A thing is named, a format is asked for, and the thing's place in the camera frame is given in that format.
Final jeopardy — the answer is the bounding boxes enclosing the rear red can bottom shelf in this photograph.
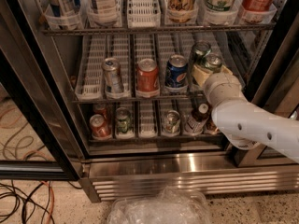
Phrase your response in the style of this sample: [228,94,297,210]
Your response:
[93,104,109,121]

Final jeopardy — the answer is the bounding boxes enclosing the open glass fridge door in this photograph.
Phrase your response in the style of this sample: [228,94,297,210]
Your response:
[0,50,78,181]

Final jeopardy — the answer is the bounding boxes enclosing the empty white tray bottom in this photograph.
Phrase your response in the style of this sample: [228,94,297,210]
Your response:
[138,101,157,138]

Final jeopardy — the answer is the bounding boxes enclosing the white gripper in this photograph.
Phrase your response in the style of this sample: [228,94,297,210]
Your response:
[192,65,245,106]

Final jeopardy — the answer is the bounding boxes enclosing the red can shelf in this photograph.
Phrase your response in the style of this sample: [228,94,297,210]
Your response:
[93,104,109,121]
[90,114,111,138]

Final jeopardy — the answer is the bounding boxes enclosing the empty white tray middle left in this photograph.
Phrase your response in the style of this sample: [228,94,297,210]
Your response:
[75,35,106,101]

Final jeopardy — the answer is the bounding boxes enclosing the top wire fridge shelf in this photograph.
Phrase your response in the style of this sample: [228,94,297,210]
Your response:
[41,22,276,36]

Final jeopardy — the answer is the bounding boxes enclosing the orange soda can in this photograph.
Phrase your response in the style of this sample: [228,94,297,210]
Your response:
[137,58,159,92]

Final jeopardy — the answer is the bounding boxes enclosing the empty white tray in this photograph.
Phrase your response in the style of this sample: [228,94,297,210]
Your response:
[127,0,161,28]
[75,35,106,101]
[206,32,245,86]
[138,101,157,138]

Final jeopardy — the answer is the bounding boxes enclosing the gold brown top shelf can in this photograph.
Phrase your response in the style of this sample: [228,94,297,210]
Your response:
[167,0,195,23]

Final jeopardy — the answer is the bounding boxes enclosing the orange cable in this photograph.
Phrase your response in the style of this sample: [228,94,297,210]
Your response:
[40,180,56,224]

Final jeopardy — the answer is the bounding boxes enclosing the front red can bottom shelf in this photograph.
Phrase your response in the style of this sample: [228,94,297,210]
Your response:
[90,114,111,138]

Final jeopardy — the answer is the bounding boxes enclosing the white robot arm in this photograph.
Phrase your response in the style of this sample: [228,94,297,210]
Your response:
[192,64,299,162]

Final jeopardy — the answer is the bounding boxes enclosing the clear plastic bag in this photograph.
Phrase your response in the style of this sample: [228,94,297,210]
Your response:
[107,187,212,224]

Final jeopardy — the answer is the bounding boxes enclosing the bottom wire fridge shelf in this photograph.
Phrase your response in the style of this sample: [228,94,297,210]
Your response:
[88,133,223,144]

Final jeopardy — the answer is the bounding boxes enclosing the silver soda can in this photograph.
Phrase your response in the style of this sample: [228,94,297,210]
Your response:
[101,57,124,93]

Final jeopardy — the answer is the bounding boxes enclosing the white green can bottom shelf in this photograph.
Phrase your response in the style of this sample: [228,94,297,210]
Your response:
[163,110,180,133]

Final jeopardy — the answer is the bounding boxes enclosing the front brown can bottom shelf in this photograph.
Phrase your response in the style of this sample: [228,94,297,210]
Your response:
[204,118,219,135]

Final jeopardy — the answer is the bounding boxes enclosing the green soda can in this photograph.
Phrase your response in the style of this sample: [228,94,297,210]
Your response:
[202,53,223,73]
[189,40,211,65]

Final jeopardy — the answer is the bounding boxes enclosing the stainless steel display fridge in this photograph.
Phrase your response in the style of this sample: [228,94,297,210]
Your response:
[0,0,299,203]

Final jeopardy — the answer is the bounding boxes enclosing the wire fridge shelf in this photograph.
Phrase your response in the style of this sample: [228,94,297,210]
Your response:
[88,133,223,144]
[41,22,276,36]
[72,91,206,104]

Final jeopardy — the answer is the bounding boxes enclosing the black cables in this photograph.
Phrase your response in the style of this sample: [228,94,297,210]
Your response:
[0,180,82,224]

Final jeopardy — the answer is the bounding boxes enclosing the blue pepsi can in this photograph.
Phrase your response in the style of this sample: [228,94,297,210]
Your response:
[164,54,188,88]

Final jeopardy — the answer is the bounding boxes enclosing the empty white tray middle right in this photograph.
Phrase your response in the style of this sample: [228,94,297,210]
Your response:
[206,32,245,86]

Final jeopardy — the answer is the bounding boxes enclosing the empty white tray top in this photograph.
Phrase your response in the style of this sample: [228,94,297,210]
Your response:
[127,0,161,28]

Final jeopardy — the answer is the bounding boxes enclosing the brown bottle white cap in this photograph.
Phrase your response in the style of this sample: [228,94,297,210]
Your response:
[185,103,209,134]

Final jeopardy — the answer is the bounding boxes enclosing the middle wire fridge shelf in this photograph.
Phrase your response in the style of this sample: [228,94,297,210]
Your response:
[72,91,206,104]

